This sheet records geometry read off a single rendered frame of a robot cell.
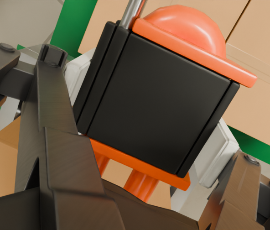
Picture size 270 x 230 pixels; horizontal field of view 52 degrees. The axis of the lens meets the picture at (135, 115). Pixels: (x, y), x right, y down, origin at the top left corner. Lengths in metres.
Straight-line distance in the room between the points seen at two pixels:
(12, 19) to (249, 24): 1.13
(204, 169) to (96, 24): 0.77
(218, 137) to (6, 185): 0.54
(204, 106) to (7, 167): 0.51
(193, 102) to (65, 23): 1.35
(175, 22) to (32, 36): 1.41
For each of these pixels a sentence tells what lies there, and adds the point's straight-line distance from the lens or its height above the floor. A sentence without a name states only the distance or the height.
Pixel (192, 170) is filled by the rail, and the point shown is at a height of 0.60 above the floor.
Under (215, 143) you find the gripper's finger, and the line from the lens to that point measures 0.16.
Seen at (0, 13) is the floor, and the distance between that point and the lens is 1.62.
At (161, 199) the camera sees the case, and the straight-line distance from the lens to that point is 0.64.
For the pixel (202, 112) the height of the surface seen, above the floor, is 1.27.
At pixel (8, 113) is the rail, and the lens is 1.00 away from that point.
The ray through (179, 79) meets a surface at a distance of 0.16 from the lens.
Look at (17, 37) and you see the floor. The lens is 1.59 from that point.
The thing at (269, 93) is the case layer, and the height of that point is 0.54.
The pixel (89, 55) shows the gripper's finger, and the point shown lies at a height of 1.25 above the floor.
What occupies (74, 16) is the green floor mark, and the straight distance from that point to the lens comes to 1.47.
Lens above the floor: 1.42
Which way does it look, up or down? 69 degrees down
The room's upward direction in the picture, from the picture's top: 168 degrees counter-clockwise
